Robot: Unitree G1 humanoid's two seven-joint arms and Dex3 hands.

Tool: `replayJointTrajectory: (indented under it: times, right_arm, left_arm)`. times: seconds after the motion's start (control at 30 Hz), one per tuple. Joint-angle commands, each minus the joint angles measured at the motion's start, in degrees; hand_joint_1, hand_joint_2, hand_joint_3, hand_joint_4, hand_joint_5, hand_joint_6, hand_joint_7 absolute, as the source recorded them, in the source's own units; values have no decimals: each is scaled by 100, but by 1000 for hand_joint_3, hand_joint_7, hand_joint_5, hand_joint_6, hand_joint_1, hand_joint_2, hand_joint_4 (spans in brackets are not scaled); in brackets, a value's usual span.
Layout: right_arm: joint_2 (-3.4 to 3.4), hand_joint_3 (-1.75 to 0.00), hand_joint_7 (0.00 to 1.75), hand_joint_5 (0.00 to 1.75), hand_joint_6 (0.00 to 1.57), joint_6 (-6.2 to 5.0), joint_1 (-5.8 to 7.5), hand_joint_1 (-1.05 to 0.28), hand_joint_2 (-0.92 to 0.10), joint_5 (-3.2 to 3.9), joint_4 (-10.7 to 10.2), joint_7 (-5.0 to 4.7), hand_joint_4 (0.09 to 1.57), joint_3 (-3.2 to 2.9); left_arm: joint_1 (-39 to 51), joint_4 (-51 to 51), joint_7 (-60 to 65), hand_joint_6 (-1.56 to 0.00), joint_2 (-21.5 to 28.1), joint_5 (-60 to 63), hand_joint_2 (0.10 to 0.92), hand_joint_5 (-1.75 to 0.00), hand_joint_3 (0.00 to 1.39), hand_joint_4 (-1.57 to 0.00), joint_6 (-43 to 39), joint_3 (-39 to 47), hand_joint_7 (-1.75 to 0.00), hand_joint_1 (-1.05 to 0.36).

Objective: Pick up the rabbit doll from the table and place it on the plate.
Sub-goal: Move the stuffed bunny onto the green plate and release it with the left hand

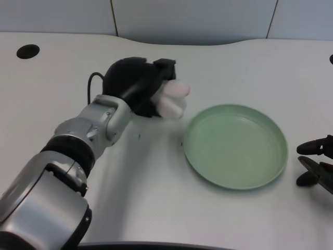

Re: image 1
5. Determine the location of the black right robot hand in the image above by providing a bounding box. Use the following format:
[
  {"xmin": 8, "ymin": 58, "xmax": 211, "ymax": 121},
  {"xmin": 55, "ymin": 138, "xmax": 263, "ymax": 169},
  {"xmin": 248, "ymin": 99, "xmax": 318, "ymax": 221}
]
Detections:
[{"xmin": 296, "ymin": 134, "xmax": 333, "ymax": 195}]

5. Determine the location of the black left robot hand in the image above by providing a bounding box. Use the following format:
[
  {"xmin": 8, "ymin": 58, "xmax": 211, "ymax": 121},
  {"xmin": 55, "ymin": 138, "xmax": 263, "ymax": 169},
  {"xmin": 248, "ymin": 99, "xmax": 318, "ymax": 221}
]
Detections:
[{"xmin": 101, "ymin": 56, "xmax": 178, "ymax": 118}]

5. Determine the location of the white plush rabbit doll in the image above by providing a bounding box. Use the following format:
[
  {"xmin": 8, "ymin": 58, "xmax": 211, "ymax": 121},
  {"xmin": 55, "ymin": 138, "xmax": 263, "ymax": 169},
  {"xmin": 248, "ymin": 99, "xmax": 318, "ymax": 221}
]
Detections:
[{"xmin": 151, "ymin": 80, "xmax": 191, "ymax": 121}]

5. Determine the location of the green round plate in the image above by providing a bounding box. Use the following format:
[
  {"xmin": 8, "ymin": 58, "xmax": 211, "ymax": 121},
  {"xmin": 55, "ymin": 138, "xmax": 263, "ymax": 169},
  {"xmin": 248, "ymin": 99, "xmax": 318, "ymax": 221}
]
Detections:
[{"xmin": 183, "ymin": 104, "xmax": 289, "ymax": 191}]

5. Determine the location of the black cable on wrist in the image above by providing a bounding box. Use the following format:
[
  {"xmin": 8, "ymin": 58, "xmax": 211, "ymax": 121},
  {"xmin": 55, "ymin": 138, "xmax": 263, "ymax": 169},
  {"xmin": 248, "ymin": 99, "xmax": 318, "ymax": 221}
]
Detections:
[{"xmin": 87, "ymin": 72, "xmax": 105, "ymax": 104}]

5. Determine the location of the grey partition wall panel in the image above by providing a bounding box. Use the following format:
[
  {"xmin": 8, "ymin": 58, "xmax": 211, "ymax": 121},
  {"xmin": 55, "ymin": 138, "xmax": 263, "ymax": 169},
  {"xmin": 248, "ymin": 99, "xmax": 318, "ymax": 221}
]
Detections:
[{"xmin": 0, "ymin": 0, "xmax": 333, "ymax": 47}]

